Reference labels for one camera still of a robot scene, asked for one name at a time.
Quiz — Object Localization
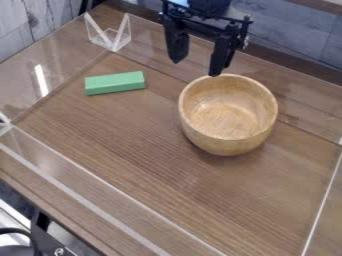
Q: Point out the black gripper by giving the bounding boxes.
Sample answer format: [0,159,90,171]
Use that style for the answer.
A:
[159,0,253,77]

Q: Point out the round wooden bowl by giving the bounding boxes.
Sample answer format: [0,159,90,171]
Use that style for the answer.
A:
[177,74,279,156]

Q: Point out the green rectangular block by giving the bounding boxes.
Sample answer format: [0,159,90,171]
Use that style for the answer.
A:
[85,71,145,96]

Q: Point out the clear acrylic tray wall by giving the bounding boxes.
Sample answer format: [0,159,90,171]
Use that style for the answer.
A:
[0,113,225,256]

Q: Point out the black table leg bracket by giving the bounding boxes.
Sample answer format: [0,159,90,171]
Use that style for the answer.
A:
[30,210,100,256]

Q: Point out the black cable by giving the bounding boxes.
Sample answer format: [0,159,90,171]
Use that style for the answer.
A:
[0,227,37,256]

